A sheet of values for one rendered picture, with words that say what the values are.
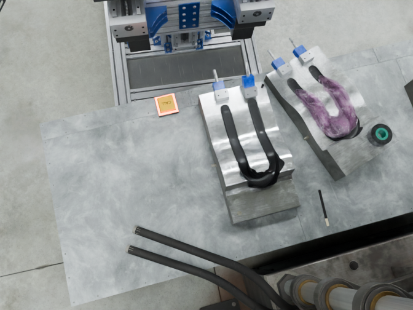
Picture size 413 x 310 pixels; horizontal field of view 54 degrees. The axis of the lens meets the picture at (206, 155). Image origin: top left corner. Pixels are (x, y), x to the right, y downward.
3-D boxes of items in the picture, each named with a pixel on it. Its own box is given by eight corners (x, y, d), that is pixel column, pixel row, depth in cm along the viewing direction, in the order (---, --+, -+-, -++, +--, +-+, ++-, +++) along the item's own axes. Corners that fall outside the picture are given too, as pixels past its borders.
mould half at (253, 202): (198, 104, 163) (199, 90, 150) (259, 90, 166) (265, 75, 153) (232, 224, 152) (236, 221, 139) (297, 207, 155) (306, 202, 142)
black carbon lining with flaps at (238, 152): (217, 107, 156) (219, 98, 147) (257, 98, 158) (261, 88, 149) (242, 194, 148) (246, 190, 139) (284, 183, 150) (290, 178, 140)
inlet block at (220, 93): (207, 74, 160) (208, 68, 155) (219, 72, 161) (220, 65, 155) (216, 104, 157) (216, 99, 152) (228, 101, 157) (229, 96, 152)
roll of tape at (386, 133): (392, 139, 152) (397, 136, 148) (377, 151, 150) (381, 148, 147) (378, 122, 153) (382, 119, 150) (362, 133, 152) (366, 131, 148)
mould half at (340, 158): (263, 80, 167) (268, 68, 157) (313, 51, 172) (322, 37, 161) (335, 181, 158) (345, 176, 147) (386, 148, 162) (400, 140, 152)
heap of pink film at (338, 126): (289, 93, 160) (295, 85, 153) (325, 72, 163) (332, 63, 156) (328, 147, 155) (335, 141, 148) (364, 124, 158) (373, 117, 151)
